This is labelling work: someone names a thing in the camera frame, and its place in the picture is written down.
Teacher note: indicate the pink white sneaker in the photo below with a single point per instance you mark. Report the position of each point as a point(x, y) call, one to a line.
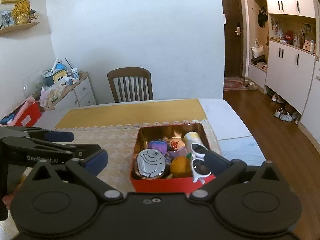
point(274, 97)

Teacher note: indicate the small beige pink box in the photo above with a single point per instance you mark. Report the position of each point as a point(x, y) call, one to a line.
point(308, 46)

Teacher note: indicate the red hat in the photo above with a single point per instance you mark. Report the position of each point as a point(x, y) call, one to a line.
point(289, 35)

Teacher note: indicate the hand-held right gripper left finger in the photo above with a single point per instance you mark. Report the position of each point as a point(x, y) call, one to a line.
point(97, 162)

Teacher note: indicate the orange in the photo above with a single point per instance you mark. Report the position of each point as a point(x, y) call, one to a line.
point(180, 167)

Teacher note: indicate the patterned door rug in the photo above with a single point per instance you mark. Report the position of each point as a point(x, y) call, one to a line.
point(233, 84)

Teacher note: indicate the clear plastic cover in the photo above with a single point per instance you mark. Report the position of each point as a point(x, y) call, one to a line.
point(31, 85)

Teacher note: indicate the person's left hand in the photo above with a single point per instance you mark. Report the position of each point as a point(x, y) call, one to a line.
point(10, 201)

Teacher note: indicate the dark brown door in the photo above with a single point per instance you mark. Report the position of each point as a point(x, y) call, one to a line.
point(231, 30)

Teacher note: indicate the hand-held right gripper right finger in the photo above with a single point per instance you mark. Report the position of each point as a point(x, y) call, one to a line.
point(214, 163)

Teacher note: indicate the small green toy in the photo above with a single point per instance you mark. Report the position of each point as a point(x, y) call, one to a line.
point(189, 156)

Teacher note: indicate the pink plastic bag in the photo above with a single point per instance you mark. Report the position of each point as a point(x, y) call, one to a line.
point(28, 101)

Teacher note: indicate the red tin box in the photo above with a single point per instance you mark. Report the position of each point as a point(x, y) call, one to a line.
point(160, 186)

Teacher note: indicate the purple toy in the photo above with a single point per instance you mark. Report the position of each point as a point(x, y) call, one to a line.
point(157, 147)

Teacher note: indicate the brown wooden chair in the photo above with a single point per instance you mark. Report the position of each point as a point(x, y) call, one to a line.
point(130, 73)

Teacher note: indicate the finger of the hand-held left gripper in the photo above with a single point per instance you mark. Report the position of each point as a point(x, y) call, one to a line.
point(85, 151)
point(60, 136)

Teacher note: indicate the small red object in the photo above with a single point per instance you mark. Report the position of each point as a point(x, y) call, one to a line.
point(174, 144)

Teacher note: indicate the wooden wall shelf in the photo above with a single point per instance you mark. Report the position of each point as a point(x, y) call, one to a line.
point(22, 27)

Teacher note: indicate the beige plush slipper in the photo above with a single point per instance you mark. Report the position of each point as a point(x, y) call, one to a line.
point(252, 86)
point(246, 82)

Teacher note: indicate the white tote bag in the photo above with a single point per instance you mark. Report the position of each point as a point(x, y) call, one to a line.
point(257, 51)

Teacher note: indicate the grey shoe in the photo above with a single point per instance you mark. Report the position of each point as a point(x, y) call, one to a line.
point(296, 118)

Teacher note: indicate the white bottle yellow label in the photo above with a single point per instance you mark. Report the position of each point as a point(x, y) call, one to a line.
point(192, 138)

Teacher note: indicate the low white bench cabinet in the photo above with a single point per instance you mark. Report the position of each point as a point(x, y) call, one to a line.
point(257, 77)

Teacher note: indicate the blue yellow toy bag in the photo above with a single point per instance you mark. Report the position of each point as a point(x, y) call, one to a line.
point(57, 76)

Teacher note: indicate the white sunglasses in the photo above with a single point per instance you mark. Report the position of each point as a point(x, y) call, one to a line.
point(197, 166)

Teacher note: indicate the plastic bag of toys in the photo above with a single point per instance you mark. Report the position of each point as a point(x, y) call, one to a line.
point(51, 95)

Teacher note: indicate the black hanging bag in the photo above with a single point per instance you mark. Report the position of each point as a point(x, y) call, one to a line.
point(262, 17)

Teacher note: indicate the white drawer cabinet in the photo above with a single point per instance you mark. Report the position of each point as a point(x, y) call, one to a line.
point(85, 92)

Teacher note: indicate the yellow table runner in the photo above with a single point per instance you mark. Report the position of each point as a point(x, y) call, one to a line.
point(130, 113)

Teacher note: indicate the golden ornament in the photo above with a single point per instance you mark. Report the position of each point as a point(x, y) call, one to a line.
point(22, 12)

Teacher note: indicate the white cabinet with stickers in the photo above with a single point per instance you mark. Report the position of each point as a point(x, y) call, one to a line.
point(312, 100)

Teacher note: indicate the red storage box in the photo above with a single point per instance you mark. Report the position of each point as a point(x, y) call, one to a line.
point(31, 116)

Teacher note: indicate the white blue carton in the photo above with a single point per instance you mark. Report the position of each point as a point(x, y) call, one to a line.
point(75, 74)

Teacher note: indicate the white four-door shoe cabinet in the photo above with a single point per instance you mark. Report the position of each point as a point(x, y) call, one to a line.
point(287, 80)

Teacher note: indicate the small photo stand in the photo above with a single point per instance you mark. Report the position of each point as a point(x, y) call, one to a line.
point(7, 18)

